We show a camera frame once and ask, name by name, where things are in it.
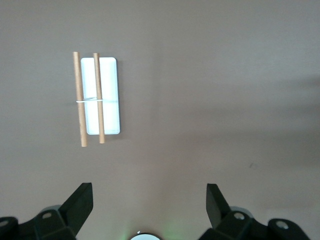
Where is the wooden rack rod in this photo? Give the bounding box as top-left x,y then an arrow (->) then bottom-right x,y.
72,51 -> 89,148
92,52 -> 106,145

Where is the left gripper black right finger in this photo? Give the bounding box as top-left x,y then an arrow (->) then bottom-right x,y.
198,183 -> 311,240

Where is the white wire rack bracket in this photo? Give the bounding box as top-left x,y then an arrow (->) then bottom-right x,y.
75,97 -> 119,104

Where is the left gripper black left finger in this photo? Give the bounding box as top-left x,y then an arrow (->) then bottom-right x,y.
0,182 -> 94,240

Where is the white towel rack base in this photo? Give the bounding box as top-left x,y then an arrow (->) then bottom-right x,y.
80,57 -> 121,136

